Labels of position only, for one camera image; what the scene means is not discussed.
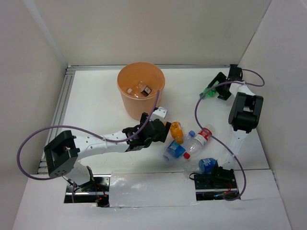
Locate aluminium frame rail back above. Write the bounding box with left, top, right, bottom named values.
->
left=66, top=62, right=237, bottom=72

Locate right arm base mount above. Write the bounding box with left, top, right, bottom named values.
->
left=189, top=166, right=240, bottom=201

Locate aluminium frame rail left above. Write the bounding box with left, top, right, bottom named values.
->
left=36, top=67, right=75, bottom=174

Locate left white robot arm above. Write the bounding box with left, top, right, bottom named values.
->
left=44, top=113, right=171, bottom=192

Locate orange plastic bin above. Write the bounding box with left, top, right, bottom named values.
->
left=117, top=62, right=165, bottom=120

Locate crushed bottle blue label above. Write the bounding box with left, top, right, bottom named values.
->
left=163, top=140, right=186, bottom=164

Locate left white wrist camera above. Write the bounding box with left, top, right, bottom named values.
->
left=150, top=107, right=168, bottom=122

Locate aluminium frame rail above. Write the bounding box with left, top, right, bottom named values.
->
left=36, top=67, right=75, bottom=174
left=66, top=62, right=237, bottom=72

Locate blue label bottle near base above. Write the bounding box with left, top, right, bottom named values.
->
left=183, top=158, right=217, bottom=174

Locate clear bottle red label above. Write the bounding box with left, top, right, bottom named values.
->
left=183, top=124, right=215, bottom=160

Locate clear bottle blue cap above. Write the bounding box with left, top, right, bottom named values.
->
left=182, top=130, right=195, bottom=147

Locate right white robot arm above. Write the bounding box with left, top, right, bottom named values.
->
left=207, top=65, right=263, bottom=188

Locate clear bottle in bin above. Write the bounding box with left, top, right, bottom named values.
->
left=127, top=88, right=139, bottom=98

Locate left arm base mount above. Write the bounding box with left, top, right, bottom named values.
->
left=62, top=174, right=111, bottom=207

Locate green plastic bottle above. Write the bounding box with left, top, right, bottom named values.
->
left=200, top=81, right=219, bottom=99

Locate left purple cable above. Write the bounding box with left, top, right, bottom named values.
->
left=16, top=90, right=161, bottom=204

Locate orange juice bottle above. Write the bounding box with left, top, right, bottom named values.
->
left=170, top=122, right=184, bottom=145

